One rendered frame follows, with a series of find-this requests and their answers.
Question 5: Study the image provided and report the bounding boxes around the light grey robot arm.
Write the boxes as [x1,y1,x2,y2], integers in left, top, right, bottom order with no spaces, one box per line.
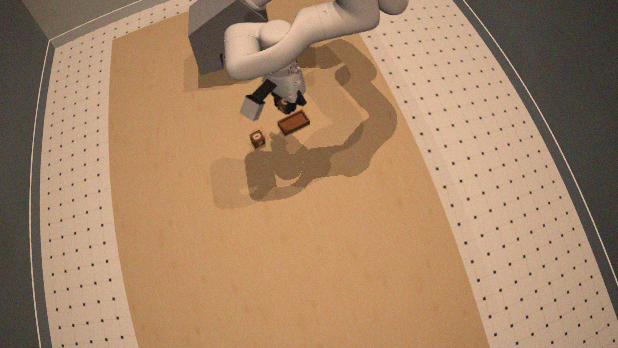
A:
[224,0,409,121]

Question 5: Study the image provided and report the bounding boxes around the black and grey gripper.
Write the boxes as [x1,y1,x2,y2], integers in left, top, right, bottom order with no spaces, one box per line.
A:
[262,66,307,115]

